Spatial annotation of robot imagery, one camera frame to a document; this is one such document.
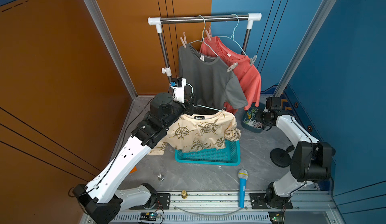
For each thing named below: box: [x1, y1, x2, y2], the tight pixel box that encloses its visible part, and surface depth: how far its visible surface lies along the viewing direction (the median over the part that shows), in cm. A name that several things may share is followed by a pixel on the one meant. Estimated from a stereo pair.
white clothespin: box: [226, 62, 239, 73], surface depth 64 cm
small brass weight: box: [180, 189, 188, 199], surface depth 75 cm
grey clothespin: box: [249, 54, 258, 67], surface depth 64 cm
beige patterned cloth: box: [147, 109, 242, 156], surface depth 71 cm
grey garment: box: [178, 43, 249, 109], surface depth 75 cm
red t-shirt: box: [200, 36, 262, 115], surface depth 72 cm
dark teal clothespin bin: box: [241, 102, 266, 134], surface depth 103 cm
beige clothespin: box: [179, 31, 187, 49], surface depth 79 cm
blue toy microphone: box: [238, 168, 249, 209], surface depth 78 cm
